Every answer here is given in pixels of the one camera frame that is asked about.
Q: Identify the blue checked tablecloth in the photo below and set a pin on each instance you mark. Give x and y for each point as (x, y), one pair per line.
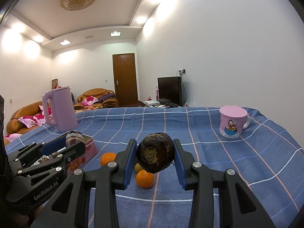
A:
(213, 161)

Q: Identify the brown wooden door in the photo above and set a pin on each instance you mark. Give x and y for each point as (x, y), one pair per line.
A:
(125, 78)

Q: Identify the small greenish brown fruit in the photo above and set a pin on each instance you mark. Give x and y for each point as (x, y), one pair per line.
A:
(138, 168)

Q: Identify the pink metal tin box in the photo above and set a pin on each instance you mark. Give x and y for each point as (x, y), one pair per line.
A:
(90, 149)

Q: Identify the tall pink box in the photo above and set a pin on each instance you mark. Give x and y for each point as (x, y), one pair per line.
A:
(157, 93)

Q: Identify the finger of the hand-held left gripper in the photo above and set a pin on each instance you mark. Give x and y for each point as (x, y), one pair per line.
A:
(71, 152)
(52, 146)

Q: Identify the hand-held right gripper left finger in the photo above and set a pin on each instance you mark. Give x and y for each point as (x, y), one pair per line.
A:
(129, 163)

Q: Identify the large orange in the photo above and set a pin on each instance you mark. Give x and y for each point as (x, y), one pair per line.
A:
(108, 159)

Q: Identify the pink cartoon cup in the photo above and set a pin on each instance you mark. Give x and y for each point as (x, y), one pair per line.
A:
(231, 121)

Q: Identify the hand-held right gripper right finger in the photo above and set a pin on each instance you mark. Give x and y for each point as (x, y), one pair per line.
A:
(179, 163)

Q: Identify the white flat box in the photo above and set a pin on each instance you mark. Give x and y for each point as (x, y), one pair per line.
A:
(152, 102)

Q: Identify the black television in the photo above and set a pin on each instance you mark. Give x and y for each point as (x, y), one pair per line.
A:
(169, 90)

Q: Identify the dark brown water chestnut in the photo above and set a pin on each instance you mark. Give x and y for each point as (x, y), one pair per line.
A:
(74, 137)
(154, 154)

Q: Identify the long pink floral pillow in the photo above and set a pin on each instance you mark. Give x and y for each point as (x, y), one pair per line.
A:
(30, 120)

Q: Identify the brown leather armchair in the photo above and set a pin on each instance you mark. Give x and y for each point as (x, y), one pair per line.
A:
(95, 92)

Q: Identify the square ceiling downlight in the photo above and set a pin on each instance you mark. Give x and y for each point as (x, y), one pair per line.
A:
(65, 42)
(115, 33)

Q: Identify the purple electric kettle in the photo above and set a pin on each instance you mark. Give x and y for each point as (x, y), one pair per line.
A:
(61, 109)

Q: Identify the small orange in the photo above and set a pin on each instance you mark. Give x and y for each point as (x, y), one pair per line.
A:
(144, 179)

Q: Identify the wall power socket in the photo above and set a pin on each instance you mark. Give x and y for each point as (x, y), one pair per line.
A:
(182, 71)

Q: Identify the small pink floral pillow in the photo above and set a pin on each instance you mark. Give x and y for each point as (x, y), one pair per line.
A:
(89, 100)

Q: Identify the long brown leather sofa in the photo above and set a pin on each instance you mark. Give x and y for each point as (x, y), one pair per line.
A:
(23, 110)

